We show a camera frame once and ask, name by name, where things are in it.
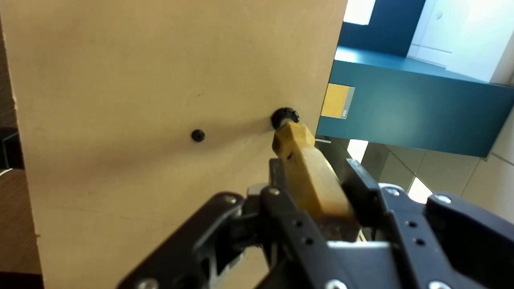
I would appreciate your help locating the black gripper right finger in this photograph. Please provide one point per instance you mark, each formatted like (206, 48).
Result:
(446, 241)

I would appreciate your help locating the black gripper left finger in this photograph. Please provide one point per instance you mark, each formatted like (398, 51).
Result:
(216, 236)

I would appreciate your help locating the foosball table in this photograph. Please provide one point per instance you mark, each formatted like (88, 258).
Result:
(134, 112)

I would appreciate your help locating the yellow wall sign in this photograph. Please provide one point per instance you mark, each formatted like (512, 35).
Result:
(338, 101)

